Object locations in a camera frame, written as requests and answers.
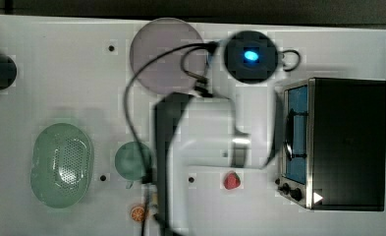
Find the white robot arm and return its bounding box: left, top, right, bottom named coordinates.
left=153, top=30, right=280, bottom=236

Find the purple round plate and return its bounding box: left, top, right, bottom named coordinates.
left=129, top=17, right=208, bottom=96

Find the black toaster oven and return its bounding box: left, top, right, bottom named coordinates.
left=275, top=78, right=386, bottom=211

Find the green oval strainer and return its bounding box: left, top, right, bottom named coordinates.
left=30, top=123, right=94, bottom=208

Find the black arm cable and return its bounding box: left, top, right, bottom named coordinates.
left=123, top=41, right=302, bottom=236

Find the plush orange slice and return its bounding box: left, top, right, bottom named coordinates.
left=130, top=205, right=145, bottom=222

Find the plush strawberry near oven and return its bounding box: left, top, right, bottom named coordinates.
left=223, top=171, right=241, bottom=190

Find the green cup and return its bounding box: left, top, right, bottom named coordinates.
left=115, top=142, right=151, bottom=189

